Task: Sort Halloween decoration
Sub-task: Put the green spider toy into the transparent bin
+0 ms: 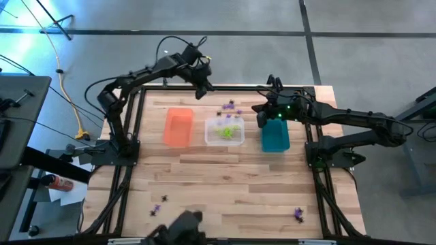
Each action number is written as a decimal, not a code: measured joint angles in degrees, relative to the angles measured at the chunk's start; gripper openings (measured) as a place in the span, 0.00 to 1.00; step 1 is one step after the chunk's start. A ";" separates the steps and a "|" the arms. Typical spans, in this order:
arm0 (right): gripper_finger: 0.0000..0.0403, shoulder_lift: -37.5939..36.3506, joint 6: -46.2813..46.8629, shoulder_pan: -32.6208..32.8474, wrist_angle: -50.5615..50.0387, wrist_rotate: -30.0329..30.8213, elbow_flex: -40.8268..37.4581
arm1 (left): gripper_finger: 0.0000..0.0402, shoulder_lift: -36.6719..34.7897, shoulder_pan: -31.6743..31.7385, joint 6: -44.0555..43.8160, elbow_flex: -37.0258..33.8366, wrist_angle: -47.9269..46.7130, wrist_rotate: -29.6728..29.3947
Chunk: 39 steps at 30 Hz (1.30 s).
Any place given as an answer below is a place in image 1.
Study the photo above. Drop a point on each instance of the red bottle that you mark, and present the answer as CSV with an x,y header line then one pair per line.
x,y
61,183

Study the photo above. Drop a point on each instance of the black knob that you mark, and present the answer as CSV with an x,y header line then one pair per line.
x,y
33,231

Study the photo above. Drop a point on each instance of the white paper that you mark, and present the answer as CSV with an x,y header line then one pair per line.
x,y
73,195

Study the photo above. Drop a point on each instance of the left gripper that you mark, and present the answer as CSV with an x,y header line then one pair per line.
x,y
201,75

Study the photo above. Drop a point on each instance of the grey desk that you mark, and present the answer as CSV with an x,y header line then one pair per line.
x,y
20,112

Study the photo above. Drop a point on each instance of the black metal table frame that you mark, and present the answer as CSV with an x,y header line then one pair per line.
x,y
318,197

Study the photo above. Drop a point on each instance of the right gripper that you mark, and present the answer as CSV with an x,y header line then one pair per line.
x,y
289,105

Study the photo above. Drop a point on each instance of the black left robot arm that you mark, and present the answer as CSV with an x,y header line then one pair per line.
x,y
119,112

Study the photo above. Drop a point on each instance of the orange plastic bin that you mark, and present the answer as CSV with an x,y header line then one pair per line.
x,y
178,127

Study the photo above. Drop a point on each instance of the black desk clamp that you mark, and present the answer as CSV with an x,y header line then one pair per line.
x,y
7,102

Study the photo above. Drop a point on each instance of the silver bracket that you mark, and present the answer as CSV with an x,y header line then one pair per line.
x,y
316,242
126,241

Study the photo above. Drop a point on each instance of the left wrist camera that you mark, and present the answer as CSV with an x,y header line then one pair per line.
x,y
191,54

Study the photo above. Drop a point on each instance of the clear plastic bin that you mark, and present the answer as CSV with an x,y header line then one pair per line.
x,y
211,139

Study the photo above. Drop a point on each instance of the black desk bar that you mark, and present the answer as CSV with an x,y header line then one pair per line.
x,y
51,163

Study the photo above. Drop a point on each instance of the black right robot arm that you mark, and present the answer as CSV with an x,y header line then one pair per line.
x,y
357,117

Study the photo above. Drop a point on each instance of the grey side table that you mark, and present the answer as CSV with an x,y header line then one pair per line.
x,y
413,149

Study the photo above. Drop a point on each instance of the green plastic spider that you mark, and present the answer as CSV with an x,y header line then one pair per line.
x,y
234,128
220,130
227,133

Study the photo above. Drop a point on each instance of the yellow tag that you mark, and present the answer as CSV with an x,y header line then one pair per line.
x,y
207,58

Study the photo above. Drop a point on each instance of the blue plastic bin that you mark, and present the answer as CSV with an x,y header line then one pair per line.
x,y
275,137

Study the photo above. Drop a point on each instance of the black tripod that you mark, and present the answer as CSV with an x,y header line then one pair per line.
x,y
56,23

